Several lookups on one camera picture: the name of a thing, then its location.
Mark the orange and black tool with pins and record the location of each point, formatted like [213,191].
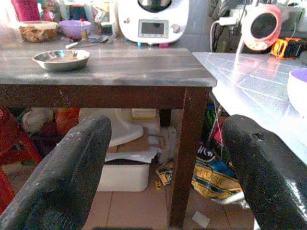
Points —
[286,48]

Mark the magenta plastic container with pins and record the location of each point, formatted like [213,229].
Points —
[27,9]

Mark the white power adapter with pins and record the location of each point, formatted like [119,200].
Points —
[227,21]

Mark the white plastic storage box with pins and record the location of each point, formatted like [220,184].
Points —
[124,177]

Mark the yellow and blue carton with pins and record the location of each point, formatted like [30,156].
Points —
[165,176]

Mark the dark wooden table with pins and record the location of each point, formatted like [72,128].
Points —
[120,69]

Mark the yellow and white box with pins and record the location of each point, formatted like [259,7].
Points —
[144,113]

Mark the white plastic bag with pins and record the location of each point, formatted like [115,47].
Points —
[169,143]

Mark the clear plastic food box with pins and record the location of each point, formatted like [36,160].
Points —
[38,32]

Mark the yellow and blue bag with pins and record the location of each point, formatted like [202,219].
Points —
[213,177]

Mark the red plastic stool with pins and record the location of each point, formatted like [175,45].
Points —
[14,148]

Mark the orange red bag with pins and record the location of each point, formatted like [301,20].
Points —
[67,119]

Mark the white plastic basin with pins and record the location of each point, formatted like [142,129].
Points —
[124,129]

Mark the white paper scrap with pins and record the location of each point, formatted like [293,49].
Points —
[201,219]

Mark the white tile pattern table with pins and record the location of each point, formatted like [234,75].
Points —
[251,79]

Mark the purple plastic bowl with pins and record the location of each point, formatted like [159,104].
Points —
[297,93]
[74,28]

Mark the pink round appliance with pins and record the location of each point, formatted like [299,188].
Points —
[262,26]

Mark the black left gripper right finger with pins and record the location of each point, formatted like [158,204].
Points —
[266,182]

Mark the white kitchen cooking machine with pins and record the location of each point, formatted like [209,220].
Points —
[182,19]

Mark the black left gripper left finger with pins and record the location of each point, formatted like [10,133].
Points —
[60,182]

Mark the small bottle with red cap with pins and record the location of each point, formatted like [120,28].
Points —
[84,31]

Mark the round stainless steel plate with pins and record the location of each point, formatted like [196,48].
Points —
[61,60]

